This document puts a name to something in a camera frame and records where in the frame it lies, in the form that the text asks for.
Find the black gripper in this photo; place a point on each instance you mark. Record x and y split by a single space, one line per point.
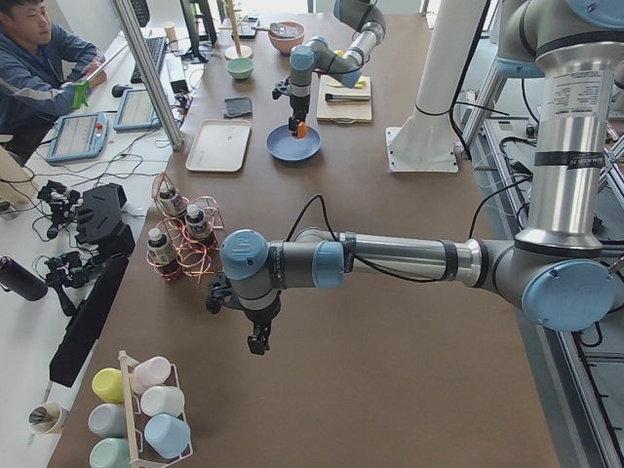
259 322
298 104

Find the orange mandarin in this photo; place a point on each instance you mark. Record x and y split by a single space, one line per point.
301 130

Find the blue plate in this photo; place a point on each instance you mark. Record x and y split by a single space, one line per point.
284 147

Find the steel muddler black tip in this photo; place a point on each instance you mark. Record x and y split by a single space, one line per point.
329 97

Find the bamboo cutting board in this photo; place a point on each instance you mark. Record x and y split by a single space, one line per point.
343 112

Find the grey folded cloth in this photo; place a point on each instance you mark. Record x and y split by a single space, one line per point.
237 107

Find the mint green bowl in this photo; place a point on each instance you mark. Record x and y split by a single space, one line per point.
240 68

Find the cream rabbit tray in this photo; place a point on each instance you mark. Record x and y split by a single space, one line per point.
219 146

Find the pink ice bowl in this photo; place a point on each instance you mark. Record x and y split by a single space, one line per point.
285 45

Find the wooden cup stand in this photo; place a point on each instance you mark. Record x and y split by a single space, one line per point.
238 50

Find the steel ice scoop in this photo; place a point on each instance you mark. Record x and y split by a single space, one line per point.
279 29

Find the pink cup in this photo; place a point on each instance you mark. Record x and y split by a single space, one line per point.
149 373

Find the white cup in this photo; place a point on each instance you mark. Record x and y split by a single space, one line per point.
162 399

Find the tea bottle white cap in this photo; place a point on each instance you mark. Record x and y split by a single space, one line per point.
162 255

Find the light blue cup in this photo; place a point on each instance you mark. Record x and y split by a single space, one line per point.
168 435

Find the blue teach pendant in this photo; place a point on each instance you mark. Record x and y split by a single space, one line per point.
136 113
78 137

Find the yellow cup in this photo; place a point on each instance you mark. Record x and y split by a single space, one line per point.
107 384

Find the grey cup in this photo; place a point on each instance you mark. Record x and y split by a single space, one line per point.
108 421

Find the mint green cup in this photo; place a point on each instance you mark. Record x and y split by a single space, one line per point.
110 453

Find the paper cup with tools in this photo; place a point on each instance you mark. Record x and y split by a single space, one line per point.
48 418

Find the black water bottle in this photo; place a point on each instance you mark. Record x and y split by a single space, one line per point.
17 279

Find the seated person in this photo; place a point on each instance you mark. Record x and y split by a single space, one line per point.
41 63

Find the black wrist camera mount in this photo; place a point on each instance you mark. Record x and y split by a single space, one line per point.
221 294

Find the copper wire bottle rack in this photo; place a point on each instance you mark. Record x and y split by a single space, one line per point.
196 260

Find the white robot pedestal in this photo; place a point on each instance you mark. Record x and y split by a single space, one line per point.
425 143

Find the white wire cup rack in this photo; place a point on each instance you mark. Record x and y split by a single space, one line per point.
143 454

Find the aluminium frame post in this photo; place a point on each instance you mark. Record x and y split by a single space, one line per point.
151 78

